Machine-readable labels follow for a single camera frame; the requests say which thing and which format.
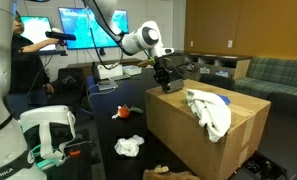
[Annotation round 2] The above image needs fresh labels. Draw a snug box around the silver flat device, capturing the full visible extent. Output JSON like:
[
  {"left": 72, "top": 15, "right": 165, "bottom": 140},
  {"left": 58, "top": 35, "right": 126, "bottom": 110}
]
[{"left": 97, "top": 79, "right": 119, "bottom": 92}]

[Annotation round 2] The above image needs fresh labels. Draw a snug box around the white plastic bag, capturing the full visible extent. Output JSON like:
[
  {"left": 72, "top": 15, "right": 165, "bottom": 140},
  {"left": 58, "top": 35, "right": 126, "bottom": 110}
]
[{"left": 114, "top": 134, "right": 145, "bottom": 157}]

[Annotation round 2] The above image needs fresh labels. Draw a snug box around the black office chair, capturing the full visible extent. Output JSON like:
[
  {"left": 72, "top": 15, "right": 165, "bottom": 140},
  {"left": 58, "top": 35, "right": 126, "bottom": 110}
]
[{"left": 42, "top": 68, "right": 90, "bottom": 108}]

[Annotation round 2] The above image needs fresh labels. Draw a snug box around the white VR headset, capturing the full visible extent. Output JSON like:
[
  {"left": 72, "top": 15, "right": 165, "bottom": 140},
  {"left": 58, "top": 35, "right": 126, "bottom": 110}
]
[{"left": 18, "top": 105, "right": 77, "bottom": 169}]

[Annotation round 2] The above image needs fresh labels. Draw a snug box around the green plaid sofa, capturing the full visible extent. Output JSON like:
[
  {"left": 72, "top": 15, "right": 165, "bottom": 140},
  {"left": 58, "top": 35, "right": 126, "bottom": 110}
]
[{"left": 233, "top": 56, "right": 297, "bottom": 118}]

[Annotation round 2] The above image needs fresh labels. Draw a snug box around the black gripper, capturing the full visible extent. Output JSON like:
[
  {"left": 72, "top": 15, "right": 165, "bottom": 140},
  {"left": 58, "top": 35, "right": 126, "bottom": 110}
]
[{"left": 152, "top": 57, "right": 173, "bottom": 92}]

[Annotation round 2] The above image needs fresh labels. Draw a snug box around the large TV screen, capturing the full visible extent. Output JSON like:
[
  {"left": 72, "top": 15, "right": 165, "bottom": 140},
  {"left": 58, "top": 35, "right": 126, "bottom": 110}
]
[{"left": 20, "top": 7, "right": 130, "bottom": 52}]

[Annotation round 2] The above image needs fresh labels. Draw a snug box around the red plush with green leaves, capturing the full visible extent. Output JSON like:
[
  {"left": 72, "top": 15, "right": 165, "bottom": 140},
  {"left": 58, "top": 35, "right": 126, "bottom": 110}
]
[{"left": 111, "top": 104, "right": 144, "bottom": 120}]

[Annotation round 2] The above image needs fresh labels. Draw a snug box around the brown plush toy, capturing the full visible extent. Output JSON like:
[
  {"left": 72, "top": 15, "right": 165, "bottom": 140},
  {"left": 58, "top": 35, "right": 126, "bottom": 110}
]
[{"left": 142, "top": 164, "right": 201, "bottom": 180}]

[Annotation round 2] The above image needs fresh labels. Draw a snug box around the blue bean bag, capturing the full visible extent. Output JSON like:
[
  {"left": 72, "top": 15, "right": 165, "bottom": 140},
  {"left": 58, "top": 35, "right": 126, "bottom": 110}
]
[{"left": 217, "top": 93, "right": 232, "bottom": 106}]

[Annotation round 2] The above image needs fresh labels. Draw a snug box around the white towel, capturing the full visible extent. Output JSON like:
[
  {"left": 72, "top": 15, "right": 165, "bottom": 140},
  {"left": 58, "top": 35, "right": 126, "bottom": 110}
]
[{"left": 185, "top": 88, "right": 232, "bottom": 144}]

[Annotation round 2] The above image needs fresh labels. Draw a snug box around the black power strip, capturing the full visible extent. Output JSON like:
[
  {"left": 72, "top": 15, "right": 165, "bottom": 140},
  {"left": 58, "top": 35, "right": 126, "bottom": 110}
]
[{"left": 242, "top": 155, "right": 286, "bottom": 178}]

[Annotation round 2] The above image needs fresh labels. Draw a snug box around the large cardboard box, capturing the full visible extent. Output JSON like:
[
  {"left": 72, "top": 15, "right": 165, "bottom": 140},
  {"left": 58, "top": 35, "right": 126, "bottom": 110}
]
[{"left": 145, "top": 79, "right": 272, "bottom": 180}]

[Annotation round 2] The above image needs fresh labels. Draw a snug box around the seated person in dark clothes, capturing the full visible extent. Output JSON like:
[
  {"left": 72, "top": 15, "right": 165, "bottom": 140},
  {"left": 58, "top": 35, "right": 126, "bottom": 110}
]
[{"left": 7, "top": 11, "right": 61, "bottom": 116}]

